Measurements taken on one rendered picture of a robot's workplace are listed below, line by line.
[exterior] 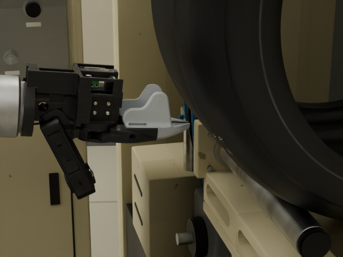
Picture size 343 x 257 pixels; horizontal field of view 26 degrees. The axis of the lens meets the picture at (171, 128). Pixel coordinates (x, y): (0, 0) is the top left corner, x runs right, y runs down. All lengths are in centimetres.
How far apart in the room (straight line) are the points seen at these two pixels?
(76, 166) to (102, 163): 267
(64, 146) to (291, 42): 50
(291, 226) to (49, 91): 35
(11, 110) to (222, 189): 43
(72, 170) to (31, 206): 72
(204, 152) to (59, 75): 42
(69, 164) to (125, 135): 8
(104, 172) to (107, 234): 63
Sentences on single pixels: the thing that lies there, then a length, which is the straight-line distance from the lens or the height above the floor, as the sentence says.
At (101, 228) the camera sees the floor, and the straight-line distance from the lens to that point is 297.
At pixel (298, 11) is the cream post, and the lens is 125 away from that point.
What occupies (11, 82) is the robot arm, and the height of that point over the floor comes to 111.
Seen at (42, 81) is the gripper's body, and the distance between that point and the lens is 89.
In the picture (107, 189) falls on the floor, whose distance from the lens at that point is 330.
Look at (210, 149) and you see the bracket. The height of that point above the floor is 90.
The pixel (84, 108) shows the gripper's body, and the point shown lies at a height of 108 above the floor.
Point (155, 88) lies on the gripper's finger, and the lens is 95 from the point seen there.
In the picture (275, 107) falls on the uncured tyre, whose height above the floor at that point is 109.
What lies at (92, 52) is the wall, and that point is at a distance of 368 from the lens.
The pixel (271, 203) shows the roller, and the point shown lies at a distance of 103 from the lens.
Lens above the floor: 135
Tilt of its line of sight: 19 degrees down
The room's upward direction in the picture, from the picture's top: straight up
